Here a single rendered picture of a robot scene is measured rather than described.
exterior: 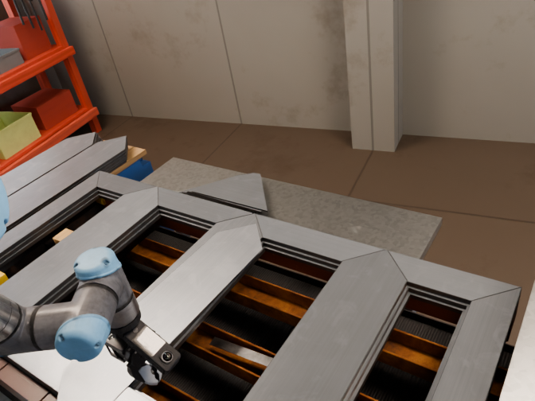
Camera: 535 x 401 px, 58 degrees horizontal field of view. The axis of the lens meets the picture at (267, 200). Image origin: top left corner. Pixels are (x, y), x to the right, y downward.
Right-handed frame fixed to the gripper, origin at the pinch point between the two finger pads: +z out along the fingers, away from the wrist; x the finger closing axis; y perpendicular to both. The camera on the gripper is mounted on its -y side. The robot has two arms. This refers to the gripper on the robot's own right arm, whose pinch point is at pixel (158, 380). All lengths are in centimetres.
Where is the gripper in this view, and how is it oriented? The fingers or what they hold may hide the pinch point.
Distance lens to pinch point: 113.7
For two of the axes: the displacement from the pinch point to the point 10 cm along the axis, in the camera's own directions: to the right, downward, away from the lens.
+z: 1.6, 8.1, 5.7
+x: -5.5, 5.5, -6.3
